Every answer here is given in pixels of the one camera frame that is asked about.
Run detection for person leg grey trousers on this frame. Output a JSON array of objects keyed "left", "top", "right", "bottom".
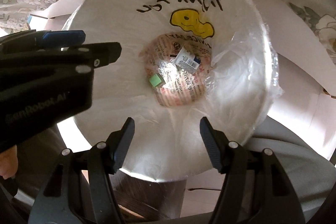
[{"left": 244, "top": 117, "right": 335, "bottom": 221}]

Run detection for person left hand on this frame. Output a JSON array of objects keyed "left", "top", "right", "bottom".
[{"left": 0, "top": 145, "right": 18, "bottom": 180}]

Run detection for green cube block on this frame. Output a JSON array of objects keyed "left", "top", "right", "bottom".
[{"left": 149, "top": 73, "right": 165, "bottom": 88}]

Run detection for white trash bin with bag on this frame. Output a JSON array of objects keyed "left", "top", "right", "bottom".
[{"left": 57, "top": 0, "right": 284, "bottom": 184}]

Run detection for white plastic cup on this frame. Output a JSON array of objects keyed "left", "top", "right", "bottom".
[{"left": 173, "top": 47, "right": 201, "bottom": 75}]

